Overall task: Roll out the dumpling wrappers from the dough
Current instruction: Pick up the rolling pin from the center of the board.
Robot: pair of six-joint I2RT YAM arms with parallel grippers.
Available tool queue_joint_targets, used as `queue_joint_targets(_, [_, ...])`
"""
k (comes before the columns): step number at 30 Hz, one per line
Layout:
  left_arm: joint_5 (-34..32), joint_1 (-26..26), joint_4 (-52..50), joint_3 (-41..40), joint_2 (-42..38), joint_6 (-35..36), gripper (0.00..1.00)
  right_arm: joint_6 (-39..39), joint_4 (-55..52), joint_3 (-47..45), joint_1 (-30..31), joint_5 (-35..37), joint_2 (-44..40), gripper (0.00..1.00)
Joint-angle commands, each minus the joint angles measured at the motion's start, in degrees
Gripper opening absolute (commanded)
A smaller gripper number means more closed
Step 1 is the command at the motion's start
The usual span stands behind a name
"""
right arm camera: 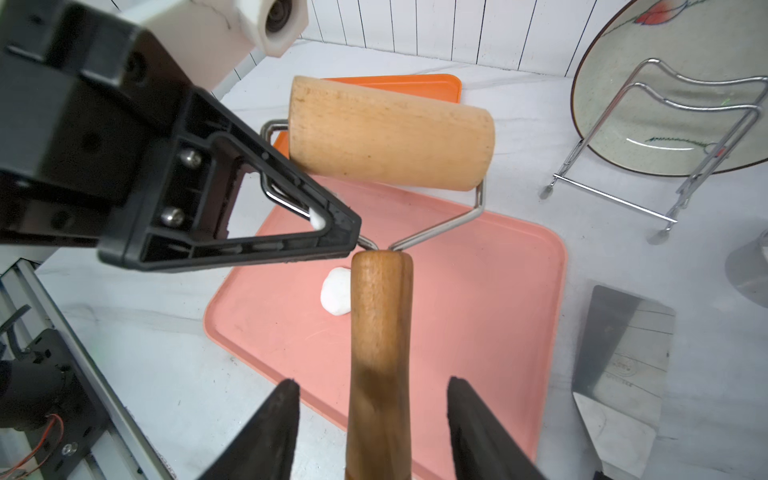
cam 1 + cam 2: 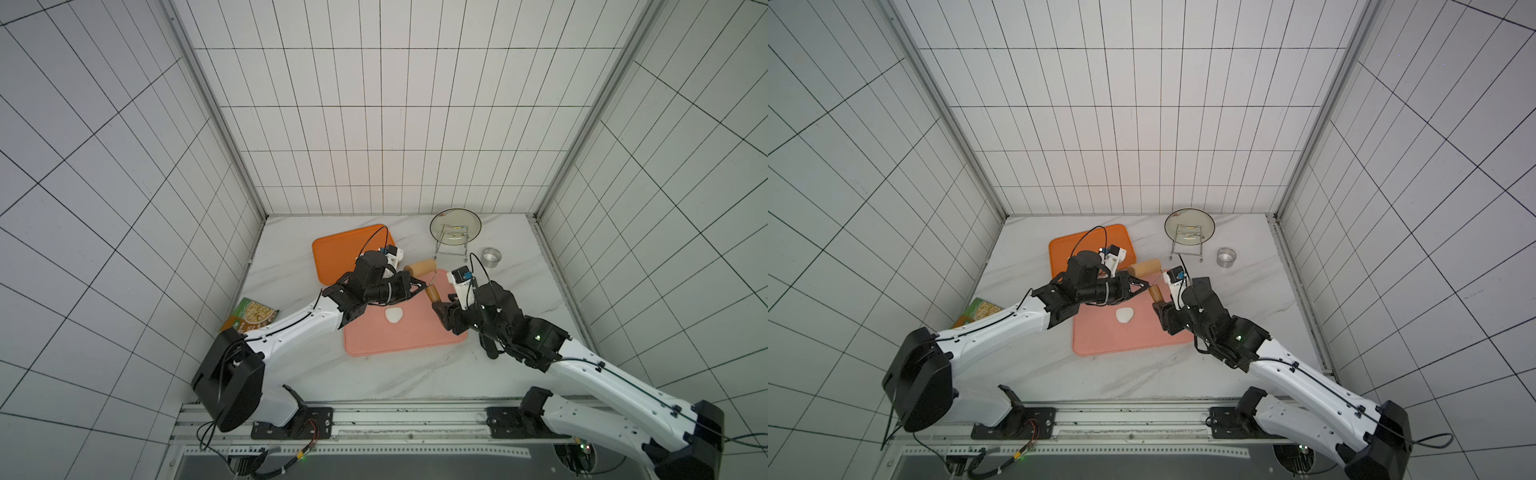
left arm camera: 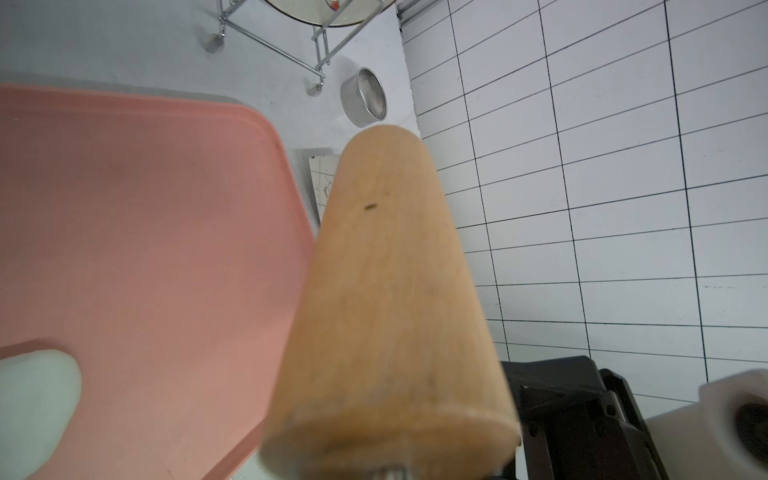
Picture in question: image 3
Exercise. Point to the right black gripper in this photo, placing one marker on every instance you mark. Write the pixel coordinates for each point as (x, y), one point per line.
(578, 422)

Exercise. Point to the wooden rolling pin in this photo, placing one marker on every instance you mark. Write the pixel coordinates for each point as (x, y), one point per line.
(389, 365)

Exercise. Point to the pink plastic tray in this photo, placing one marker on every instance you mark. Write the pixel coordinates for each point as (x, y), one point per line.
(162, 244)

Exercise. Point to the white dough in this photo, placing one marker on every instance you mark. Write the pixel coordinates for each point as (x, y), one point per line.
(40, 392)

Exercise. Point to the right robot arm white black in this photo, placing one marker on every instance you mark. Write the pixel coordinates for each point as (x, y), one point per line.
(721, 436)

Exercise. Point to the metal spatula black handle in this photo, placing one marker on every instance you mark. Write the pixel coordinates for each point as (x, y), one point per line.
(322, 169)

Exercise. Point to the metal wire lid rack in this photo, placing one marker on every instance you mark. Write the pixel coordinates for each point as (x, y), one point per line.
(310, 48)

